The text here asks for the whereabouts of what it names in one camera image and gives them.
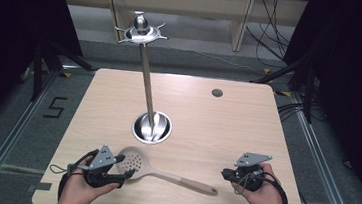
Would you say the person's right hand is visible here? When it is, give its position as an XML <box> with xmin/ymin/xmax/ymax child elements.
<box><xmin>229</xmin><ymin>159</ymin><xmax>295</xmax><ymax>204</ymax></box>

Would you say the black metal stand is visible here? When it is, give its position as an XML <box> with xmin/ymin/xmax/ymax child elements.
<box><xmin>27</xmin><ymin>33</ymin><xmax>100</xmax><ymax>109</ymax></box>
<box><xmin>247</xmin><ymin>45</ymin><xmax>322</xmax><ymax>125</ymax></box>

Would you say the black curtain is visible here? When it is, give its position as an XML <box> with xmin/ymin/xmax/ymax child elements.
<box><xmin>0</xmin><ymin>0</ymin><xmax>89</xmax><ymax>153</ymax></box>
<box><xmin>269</xmin><ymin>0</ymin><xmax>362</xmax><ymax>204</ymax></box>

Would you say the person's left hand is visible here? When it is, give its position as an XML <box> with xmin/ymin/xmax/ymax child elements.
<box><xmin>57</xmin><ymin>152</ymin><xmax>124</xmax><ymax>204</ymax></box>

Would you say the metal utensil stand with hooks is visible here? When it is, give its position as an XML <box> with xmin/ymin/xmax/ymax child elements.
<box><xmin>103</xmin><ymin>8</ymin><xmax>184</xmax><ymax>147</ymax></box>

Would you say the grey gripper cord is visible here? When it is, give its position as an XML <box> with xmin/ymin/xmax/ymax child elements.
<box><xmin>49</xmin><ymin>162</ymin><xmax>87</xmax><ymax>178</ymax></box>
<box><xmin>234</xmin><ymin>170</ymin><xmax>265</xmax><ymax>198</ymax></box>

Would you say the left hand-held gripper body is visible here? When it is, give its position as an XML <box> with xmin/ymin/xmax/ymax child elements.
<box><xmin>74</xmin><ymin>141</ymin><xmax>129</xmax><ymax>192</ymax></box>

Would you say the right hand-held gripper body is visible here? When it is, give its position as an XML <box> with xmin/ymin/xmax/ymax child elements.
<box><xmin>231</xmin><ymin>150</ymin><xmax>274</xmax><ymax>194</ymax></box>

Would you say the black gripper strap cable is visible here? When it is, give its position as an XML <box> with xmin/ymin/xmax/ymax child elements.
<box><xmin>258</xmin><ymin>170</ymin><xmax>295</xmax><ymax>204</ymax></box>
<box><xmin>56</xmin><ymin>145</ymin><xmax>100</xmax><ymax>204</ymax></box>

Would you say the grey right gripper cord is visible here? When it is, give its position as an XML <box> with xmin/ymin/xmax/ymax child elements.
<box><xmin>234</xmin><ymin>170</ymin><xmax>265</xmax><ymax>198</ymax></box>

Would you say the beige slotted spoon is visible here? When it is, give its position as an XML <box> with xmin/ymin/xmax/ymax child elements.
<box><xmin>113</xmin><ymin>144</ymin><xmax>222</xmax><ymax>197</ymax></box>

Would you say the black right gripper strap cable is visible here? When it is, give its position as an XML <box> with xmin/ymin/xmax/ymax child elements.
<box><xmin>258</xmin><ymin>170</ymin><xmax>295</xmax><ymax>204</ymax></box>

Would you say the bundle of black floor cables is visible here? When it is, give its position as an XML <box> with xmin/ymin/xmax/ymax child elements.
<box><xmin>242</xmin><ymin>0</ymin><xmax>296</xmax><ymax>70</ymax></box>

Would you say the aluminium floor rail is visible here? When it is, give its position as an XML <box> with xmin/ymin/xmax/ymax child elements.
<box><xmin>280</xmin><ymin>92</ymin><xmax>362</xmax><ymax>204</ymax></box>
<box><xmin>0</xmin><ymin>64</ymin><xmax>59</xmax><ymax>204</ymax></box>

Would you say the black left gripper strap cable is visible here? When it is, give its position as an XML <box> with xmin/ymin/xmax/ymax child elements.
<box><xmin>56</xmin><ymin>145</ymin><xmax>100</xmax><ymax>204</ymax></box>

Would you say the grey left gripper cord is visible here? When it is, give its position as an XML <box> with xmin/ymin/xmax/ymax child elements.
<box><xmin>49</xmin><ymin>162</ymin><xmax>87</xmax><ymax>178</ymax></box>

